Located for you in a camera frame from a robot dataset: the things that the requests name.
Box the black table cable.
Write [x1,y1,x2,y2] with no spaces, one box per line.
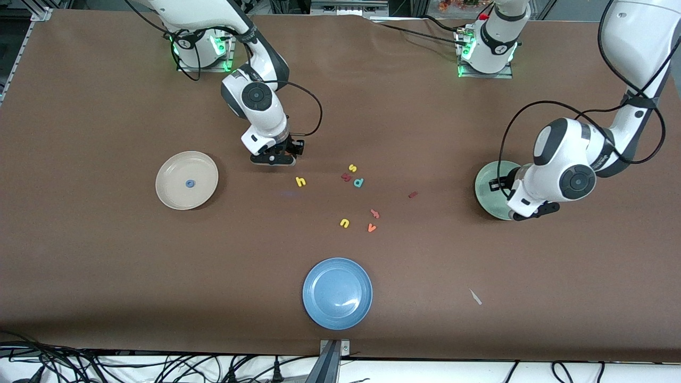
[420,15,469,32]
[370,20,461,42]

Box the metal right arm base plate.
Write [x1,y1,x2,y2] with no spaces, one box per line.
[177,32,237,72]

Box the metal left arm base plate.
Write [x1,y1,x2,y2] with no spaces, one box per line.
[456,27,514,79]

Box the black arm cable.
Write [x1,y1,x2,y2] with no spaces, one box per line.
[497,0,667,197]
[266,80,323,137]
[125,0,202,81]

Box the brown table cover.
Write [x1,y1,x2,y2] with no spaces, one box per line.
[0,10,681,363]

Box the aluminium frame rail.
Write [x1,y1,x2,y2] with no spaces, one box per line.
[0,6,54,107]

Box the pale green round plate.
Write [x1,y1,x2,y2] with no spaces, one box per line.
[475,161,525,221]

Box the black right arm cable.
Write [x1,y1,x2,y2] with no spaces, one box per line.
[125,0,202,81]
[266,80,323,137]

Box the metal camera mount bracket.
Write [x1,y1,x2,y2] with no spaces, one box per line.
[306,339,351,383]

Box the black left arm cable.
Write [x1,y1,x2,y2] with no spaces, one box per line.
[497,0,667,197]

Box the beige round plate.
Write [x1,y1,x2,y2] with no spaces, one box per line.
[155,151,219,211]

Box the blue round plate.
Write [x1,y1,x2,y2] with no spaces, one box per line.
[302,257,373,330]

